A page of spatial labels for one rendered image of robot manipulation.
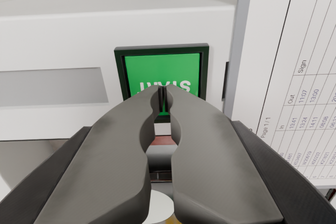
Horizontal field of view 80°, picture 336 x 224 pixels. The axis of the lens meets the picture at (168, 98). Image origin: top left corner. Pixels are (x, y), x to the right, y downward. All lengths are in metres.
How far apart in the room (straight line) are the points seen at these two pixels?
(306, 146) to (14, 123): 0.23
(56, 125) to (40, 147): 0.11
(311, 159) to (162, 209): 0.24
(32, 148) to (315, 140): 0.27
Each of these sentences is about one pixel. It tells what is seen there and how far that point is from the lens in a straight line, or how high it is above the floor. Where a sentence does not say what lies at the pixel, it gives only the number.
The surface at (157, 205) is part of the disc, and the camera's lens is 0.36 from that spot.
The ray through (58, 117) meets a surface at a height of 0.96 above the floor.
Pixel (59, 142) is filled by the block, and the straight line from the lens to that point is 0.27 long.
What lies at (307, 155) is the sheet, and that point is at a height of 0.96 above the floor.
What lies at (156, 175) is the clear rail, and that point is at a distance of 0.30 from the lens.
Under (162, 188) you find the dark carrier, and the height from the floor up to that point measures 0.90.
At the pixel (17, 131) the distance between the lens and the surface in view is 0.20.
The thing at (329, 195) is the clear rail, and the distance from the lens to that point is 0.42.
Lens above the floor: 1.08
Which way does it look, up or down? 58 degrees down
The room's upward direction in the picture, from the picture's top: 180 degrees clockwise
